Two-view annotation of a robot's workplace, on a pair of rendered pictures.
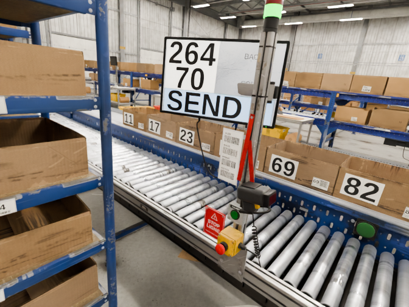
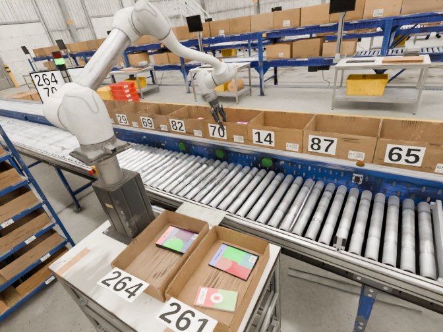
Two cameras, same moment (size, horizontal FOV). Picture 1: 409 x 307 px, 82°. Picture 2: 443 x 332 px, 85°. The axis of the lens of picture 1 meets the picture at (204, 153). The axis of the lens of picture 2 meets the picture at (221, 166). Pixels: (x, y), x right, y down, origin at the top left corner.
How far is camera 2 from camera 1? 143 cm
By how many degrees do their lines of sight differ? 13
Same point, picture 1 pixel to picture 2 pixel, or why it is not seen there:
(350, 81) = (273, 18)
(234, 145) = not seen: hidden behind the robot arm
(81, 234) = (14, 177)
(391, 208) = (190, 132)
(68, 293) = (22, 201)
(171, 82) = (44, 96)
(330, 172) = (164, 120)
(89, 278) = (30, 195)
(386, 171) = (202, 110)
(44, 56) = not seen: outside the picture
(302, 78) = (234, 25)
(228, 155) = not seen: hidden behind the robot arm
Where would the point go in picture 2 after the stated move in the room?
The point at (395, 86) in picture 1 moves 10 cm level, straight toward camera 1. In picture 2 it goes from (307, 16) to (306, 16)
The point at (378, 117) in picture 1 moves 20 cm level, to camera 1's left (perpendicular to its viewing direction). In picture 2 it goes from (298, 49) to (289, 50)
